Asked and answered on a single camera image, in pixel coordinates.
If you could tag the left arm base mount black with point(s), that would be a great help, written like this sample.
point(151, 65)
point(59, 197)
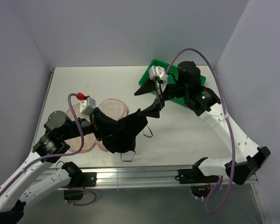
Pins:
point(79, 193)

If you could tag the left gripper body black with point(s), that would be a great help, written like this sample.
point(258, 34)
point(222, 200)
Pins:
point(96, 122)

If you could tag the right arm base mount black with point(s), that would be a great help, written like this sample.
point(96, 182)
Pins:
point(189, 176)

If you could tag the aluminium frame rail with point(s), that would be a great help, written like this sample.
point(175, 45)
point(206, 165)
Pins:
point(37, 179)

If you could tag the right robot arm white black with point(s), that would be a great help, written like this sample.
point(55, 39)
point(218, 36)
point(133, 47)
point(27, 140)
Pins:
point(247, 157)

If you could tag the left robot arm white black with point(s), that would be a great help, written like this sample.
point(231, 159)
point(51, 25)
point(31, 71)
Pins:
point(18, 192)

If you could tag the green plastic tray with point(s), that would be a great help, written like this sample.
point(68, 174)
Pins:
point(173, 70)

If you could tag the peach floral mesh laundry bag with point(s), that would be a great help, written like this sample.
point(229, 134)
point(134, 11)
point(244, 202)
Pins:
point(113, 108)

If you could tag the black bra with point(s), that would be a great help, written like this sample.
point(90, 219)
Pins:
point(124, 140)

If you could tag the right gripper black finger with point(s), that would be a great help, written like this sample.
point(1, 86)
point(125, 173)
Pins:
point(153, 110)
point(147, 87)

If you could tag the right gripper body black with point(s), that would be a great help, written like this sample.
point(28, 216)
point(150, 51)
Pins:
point(173, 91)

